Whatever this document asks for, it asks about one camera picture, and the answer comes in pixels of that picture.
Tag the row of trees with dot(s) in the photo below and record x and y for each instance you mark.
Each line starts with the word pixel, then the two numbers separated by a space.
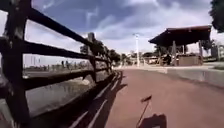
pixel 115 55

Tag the water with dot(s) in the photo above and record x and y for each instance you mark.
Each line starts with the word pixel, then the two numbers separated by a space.
pixel 53 95

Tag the red paved path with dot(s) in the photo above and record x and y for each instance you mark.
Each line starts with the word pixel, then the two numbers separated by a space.
pixel 173 100

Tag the open shelter with dark roof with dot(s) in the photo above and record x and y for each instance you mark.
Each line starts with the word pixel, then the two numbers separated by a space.
pixel 181 35

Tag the grey concrete kerb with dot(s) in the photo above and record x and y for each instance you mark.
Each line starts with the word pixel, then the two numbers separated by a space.
pixel 200 74

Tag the dark tree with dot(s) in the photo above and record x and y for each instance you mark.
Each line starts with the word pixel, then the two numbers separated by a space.
pixel 218 13

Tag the white lamp post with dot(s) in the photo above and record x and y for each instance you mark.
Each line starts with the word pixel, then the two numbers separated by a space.
pixel 137 50

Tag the dark wooden rail fence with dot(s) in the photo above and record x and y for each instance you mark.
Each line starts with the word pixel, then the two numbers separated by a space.
pixel 13 50

